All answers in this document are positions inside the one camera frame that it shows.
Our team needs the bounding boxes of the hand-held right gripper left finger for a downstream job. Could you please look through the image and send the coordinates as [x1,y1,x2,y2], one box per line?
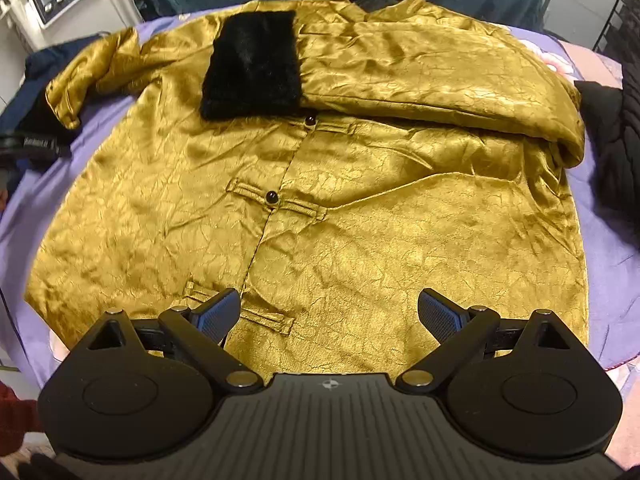
[85,287,265,394]

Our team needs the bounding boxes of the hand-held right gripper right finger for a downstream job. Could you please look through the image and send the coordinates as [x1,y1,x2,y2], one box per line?
[395,287,570,394]

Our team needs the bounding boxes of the gold satin jacket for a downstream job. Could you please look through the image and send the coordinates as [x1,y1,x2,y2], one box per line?
[24,0,593,381]

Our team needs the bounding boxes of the navy blue cloth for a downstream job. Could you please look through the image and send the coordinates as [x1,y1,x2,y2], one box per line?
[0,42,108,133]

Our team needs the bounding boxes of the white appliance with control panel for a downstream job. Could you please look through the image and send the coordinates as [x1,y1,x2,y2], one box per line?
[0,0,143,68]

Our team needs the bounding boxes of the floral purple bed sheet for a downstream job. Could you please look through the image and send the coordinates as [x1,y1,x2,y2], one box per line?
[0,10,640,461]

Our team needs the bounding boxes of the red knit clothing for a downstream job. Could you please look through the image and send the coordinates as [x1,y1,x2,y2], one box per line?
[0,382,43,448]

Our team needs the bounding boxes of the black quilted garment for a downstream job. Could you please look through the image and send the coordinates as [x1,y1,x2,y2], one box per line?
[572,80,640,233]

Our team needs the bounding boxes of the black wire rack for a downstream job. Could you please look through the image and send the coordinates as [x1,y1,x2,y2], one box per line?
[592,0,640,58]

